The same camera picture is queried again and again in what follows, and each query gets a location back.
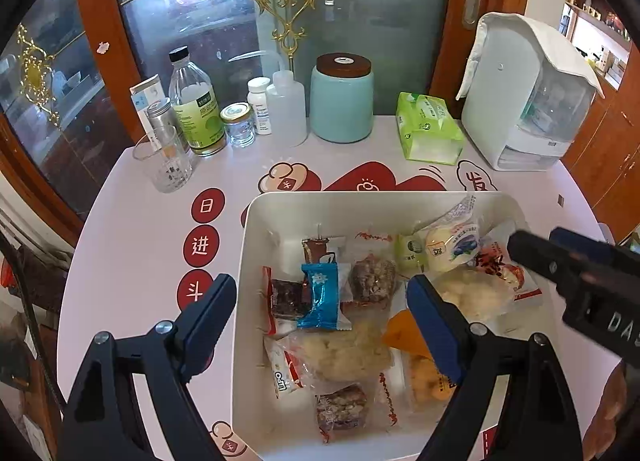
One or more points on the white squeeze bottle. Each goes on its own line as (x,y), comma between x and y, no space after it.
(286,102)

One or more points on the clear nut bar packet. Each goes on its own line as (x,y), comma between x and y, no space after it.
(372,278)

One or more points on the pale floss cake packet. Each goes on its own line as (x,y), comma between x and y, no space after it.
(479,296)
(342,356)

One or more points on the white countertop appliance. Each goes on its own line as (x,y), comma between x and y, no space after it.
(525,91)

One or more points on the white blue carton box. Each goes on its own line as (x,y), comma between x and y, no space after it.
(143,95)

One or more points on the silver metal tin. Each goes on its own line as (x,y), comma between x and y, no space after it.
(162,113)

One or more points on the red apple snack packet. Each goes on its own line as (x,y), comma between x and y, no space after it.
(493,258)

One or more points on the red cookie packet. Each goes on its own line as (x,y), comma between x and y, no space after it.
(287,373)

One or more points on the large orange bread packet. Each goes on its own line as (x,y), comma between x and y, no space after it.
(418,392)

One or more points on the brown chocolate snack packet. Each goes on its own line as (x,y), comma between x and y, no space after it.
(323,249)

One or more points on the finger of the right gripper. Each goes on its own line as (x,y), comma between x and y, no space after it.
(556,264)
(599,252)

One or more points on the green snack packet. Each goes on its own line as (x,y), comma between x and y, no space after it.
(410,254)

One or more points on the person's right hand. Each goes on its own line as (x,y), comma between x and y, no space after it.
(619,395)

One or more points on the orange white wafer packet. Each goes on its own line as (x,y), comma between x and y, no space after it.
(402,332)

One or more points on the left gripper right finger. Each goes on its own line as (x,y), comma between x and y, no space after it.
(538,420)

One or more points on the green tissue pack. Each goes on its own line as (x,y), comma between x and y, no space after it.
(426,130)

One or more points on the dark seaweed snack packet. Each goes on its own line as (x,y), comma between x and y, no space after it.
(286,302)

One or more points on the clear drinking glass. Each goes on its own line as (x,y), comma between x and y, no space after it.
(163,159)

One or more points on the green label glass bottle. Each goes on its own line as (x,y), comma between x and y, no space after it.
(193,97)

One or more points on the wooden cabinet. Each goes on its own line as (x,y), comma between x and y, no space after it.
(604,158)

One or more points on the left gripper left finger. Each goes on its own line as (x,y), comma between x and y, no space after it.
(102,419)

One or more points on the blue foil snack packet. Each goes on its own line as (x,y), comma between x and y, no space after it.
(329,289)

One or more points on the small glass jar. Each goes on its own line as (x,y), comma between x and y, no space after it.
(239,123)

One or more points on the small white pill bottle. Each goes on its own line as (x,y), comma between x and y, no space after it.
(257,99)

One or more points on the teal ceramic canister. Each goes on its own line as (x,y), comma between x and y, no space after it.
(341,98)

